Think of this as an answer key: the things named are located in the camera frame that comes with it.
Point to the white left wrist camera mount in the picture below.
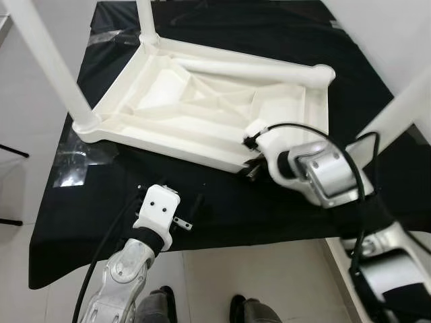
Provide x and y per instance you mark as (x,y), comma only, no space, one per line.
(158,208)

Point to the black cloth table cover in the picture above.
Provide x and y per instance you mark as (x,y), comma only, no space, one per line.
(202,208)

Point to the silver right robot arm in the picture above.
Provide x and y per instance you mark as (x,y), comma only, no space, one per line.
(337,182)

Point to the clear adhesive tape patch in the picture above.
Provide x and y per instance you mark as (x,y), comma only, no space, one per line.
(81,158)
(111,27)

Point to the white plastic table top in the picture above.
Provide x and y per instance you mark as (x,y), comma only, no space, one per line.
(202,101)

